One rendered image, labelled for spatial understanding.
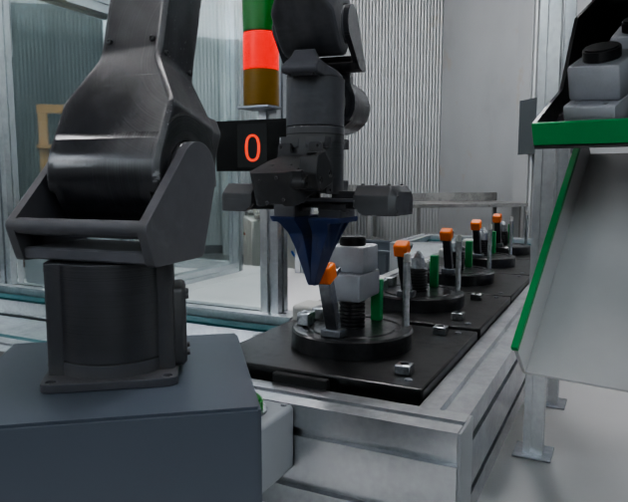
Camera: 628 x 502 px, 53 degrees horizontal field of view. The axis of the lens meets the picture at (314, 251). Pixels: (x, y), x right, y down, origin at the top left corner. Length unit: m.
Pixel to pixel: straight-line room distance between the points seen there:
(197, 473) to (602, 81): 0.44
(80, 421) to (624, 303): 0.48
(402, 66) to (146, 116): 10.00
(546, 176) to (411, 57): 9.72
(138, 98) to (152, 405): 0.15
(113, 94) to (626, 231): 0.50
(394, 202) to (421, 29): 9.97
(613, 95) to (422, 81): 9.83
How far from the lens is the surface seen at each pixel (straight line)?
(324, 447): 0.58
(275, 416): 0.55
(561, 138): 0.59
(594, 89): 0.59
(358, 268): 0.70
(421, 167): 10.29
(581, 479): 0.72
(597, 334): 0.61
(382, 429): 0.55
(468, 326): 0.84
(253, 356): 0.69
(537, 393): 0.73
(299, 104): 0.61
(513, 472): 0.71
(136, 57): 0.36
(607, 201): 0.71
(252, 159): 0.88
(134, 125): 0.33
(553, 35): 0.71
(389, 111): 10.15
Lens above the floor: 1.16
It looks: 7 degrees down
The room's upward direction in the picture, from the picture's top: straight up
